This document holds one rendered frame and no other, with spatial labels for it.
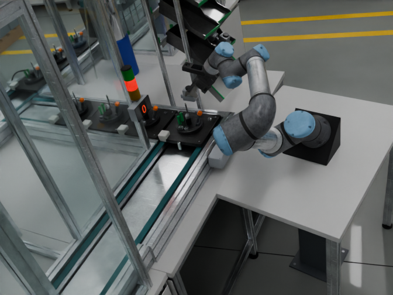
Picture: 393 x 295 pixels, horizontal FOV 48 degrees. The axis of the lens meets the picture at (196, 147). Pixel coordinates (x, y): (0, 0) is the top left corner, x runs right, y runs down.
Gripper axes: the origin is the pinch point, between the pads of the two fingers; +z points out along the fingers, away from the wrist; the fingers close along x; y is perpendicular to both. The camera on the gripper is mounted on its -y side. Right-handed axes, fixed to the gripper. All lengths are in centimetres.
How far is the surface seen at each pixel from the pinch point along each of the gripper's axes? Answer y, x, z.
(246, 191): 48, -30, -3
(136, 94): -16.9, -24.0, -2.8
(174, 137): 8.7, -14.1, 17.3
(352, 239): 133, 22, 37
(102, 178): -4, -86, -36
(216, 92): 12.0, 16.1, 4.7
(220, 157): 30.2, -22.1, -1.0
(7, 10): -41, -90, -77
